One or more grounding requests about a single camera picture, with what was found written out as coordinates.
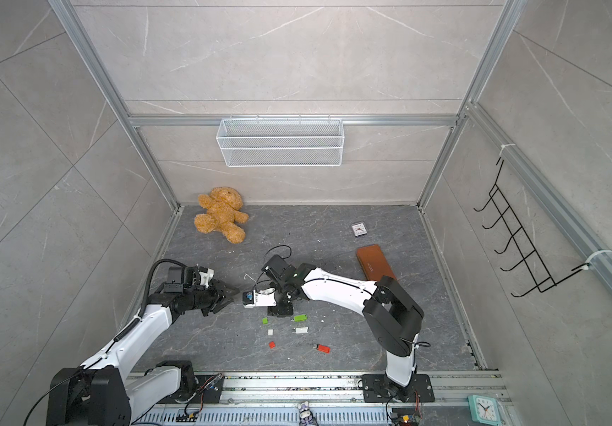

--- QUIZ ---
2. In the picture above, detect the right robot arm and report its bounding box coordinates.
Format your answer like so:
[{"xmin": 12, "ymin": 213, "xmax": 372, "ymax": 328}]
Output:
[{"xmin": 243, "ymin": 255, "xmax": 424, "ymax": 388}]

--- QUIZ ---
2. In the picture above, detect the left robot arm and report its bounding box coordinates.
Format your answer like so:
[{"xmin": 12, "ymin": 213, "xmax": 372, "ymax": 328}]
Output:
[{"xmin": 43, "ymin": 259, "xmax": 238, "ymax": 425}]

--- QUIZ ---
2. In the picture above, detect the red usb drive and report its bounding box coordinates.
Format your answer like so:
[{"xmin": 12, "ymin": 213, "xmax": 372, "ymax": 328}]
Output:
[{"xmin": 316, "ymin": 344, "xmax": 331, "ymax": 353}]

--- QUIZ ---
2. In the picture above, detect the small square pink-white packet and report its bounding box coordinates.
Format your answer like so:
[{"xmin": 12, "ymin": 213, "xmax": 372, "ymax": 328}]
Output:
[{"xmin": 351, "ymin": 223, "xmax": 367, "ymax": 237}]

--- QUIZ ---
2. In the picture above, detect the brown leather wallet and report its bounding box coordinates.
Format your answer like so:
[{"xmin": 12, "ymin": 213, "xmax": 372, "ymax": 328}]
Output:
[{"xmin": 356, "ymin": 244, "xmax": 397, "ymax": 282}]

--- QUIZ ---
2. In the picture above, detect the brown teddy bear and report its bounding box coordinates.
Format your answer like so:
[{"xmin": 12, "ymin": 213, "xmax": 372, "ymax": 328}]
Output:
[{"xmin": 194, "ymin": 186, "xmax": 249, "ymax": 244}]

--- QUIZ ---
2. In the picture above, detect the small purple toy figure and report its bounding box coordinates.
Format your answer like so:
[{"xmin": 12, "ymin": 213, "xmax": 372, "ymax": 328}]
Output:
[{"xmin": 297, "ymin": 401, "xmax": 318, "ymax": 426}]

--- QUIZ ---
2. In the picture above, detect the teal alarm clock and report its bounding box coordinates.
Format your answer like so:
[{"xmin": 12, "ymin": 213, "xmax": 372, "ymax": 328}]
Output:
[{"xmin": 468, "ymin": 395, "xmax": 502, "ymax": 426}]

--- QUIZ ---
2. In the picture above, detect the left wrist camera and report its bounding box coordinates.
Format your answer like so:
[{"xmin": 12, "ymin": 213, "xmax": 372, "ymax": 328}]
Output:
[{"xmin": 193, "ymin": 266, "xmax": 215, "ymax": 289}]

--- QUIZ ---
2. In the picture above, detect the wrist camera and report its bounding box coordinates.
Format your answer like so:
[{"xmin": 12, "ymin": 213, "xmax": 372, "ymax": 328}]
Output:
[
  {"xmin": 241, "ymin": 289, "xmax": 277, "ymax": 309},
  {"xmin": 193, "ymin": 266, "xmax": 215, "ymax": 289}
]

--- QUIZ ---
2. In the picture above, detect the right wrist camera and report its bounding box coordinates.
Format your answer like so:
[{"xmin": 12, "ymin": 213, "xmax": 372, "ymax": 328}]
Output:
[{"xmin": 241, "ymin": 289, "xmax": 277, "ymax": 309}]

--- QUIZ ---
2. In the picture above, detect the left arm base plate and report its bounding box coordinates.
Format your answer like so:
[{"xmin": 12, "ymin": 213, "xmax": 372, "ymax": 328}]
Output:
[{"xmin": 159, "ymin": 373, "xmax": 225, "ymax": 404}]

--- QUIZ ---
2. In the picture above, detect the white wire mesh basket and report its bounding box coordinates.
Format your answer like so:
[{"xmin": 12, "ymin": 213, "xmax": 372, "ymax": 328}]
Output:
[{"xmin": 217, "ymin": 117, "xmax": 345, "ymax": 168}]

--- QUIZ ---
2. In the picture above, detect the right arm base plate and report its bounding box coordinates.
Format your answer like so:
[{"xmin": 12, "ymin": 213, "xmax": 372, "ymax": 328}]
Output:
[{"xmin": 360, "ymin": 374, "xmax": 436, "ymax": 403}]

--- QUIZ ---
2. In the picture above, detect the black wire hook rack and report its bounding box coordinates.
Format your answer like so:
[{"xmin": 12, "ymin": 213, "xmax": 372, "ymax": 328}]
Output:
[{"xmin": 473, "ymin": 158, "xmax": 591, "ymax": 298}]

